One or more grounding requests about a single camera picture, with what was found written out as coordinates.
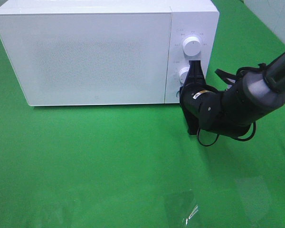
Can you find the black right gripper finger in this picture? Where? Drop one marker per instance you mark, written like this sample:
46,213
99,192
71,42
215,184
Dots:
192,120
195,74

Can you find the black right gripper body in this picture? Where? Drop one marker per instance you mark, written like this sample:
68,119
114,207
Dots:
207,101

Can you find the white timer knob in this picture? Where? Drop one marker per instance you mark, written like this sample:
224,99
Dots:
183,74

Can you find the white microwave door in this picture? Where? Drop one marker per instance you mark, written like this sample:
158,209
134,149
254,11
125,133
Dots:
88,59

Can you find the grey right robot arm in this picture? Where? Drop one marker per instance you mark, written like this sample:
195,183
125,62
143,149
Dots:
253,93

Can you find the upper white microwave knob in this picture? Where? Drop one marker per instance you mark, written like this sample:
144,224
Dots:
192,46

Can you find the clear tape patch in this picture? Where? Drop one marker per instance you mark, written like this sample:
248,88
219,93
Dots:
182,210
254,195

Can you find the clear tape patch right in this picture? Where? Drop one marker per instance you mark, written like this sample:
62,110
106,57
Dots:
254,195

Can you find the white microwave oven body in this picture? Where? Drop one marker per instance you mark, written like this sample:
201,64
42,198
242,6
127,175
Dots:
188,18

